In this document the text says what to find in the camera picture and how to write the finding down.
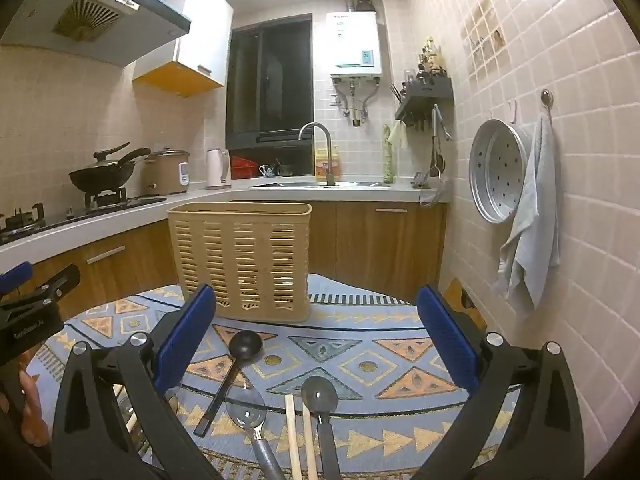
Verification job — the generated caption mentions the wooden lower cabinets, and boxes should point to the wooden lower cabinets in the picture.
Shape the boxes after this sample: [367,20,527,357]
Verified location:
[0,200,448,321]

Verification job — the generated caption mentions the black plastic spoon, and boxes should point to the black plastic spoon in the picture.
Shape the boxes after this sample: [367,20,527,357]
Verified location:
[301,376,342,480]

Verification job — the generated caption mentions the black plastic ladle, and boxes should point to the black plastic ladle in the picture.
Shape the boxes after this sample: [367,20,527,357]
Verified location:
[193,330,263,437]

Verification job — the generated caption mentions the white kitchen countertop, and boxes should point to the white kitchen countertop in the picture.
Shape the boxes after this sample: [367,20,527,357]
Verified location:
[0,180,452,262]

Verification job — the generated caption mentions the white wall cabinet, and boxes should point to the white wall cabinet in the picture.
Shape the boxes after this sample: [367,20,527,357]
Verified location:
[131,0,235,98]

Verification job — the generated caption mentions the steel range hood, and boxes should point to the steel range hood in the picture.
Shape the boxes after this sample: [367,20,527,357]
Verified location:
[0,0,193,68]

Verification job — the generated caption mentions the steel kitchen sink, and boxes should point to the steel kitchen sink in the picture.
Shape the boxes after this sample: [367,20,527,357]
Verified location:
[249,180,392,191]

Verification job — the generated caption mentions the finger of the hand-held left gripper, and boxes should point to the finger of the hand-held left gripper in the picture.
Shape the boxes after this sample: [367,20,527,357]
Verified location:
[0,263,82,313]
[0,262,34,295]

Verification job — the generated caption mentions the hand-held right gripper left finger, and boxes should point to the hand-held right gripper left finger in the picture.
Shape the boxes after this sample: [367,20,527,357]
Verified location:
[52,284,217,480]

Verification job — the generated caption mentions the white electric kettle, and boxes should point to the white electric kettle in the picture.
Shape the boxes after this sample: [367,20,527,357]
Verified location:
[206,147,232,190]

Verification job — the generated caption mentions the person's left hand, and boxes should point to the person's left hand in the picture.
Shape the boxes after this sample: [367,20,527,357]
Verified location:
[17,355,51,447]

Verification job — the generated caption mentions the beige wooden chopstick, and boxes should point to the beige wooden chopstick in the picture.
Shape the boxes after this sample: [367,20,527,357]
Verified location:
[284,394,303,480]
[301,405,319,480]

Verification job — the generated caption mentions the hanging dark ladle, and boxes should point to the hanging dark ladle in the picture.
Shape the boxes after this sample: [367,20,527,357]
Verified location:
[429,135,446,179]

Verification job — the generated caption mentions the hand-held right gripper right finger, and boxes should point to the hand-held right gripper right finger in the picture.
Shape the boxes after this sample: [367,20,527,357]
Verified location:
[410,285,586,480]

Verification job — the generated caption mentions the hanging metal tongs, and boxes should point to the hanging metal tongs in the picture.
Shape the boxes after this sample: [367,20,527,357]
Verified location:
[432,105,454,142]

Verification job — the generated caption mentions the grey hanging towel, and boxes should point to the grey hanging towel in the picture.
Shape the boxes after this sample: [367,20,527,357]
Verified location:
[492,115,561,318]

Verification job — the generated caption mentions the black gas stove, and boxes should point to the black gas stove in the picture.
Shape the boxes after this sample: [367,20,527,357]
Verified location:
[0,192,168,246]

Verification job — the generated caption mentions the beige slotted plastic utensil basket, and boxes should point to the beige slotted plastic utensil basket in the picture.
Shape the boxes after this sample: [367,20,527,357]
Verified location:
[167,202,313,323]

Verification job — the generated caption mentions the clear spoon with grey handle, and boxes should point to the clear spoon with grey handle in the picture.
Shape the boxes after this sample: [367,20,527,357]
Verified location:
[225,384,288,480]

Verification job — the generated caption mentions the steel kitchen faucet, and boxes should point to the steel kitchen faucet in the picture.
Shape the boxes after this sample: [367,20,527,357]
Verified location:
[298,122,336,186]

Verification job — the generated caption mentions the black wall spice rack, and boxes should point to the black wall spice rack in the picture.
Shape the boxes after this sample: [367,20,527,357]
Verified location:
[395,76,455,123]

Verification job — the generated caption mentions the blue patterned tablecloth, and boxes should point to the blue patterned tablecloth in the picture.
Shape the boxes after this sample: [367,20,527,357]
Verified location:
[25,272,523,480]

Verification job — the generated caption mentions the seasoning bottles group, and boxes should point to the seasoning bottles group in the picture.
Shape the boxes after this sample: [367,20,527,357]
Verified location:
[416,37,447,80]

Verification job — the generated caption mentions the white gas water heater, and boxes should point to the white gas water heater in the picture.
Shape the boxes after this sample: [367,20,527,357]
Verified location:
[327,10,383,86]

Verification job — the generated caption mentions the dark kitchen window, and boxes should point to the dark kitchen window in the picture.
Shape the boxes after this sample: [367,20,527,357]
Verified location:
[225,12,315,148]

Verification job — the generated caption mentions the yellow oil bottle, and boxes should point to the yellow oil bottle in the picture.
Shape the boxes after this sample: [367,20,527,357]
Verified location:
[314,144,341,183]

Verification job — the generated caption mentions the perforated metal steamer tray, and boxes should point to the perforated metal steamer tray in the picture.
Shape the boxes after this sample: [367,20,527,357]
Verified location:
[468,119,533,225]

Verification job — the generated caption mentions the black wok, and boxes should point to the black wok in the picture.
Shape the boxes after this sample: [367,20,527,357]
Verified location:
[68,142,152,194]

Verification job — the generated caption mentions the water heater pipes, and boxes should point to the water heater pipes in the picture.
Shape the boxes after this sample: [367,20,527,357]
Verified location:
[332,80,377,128]

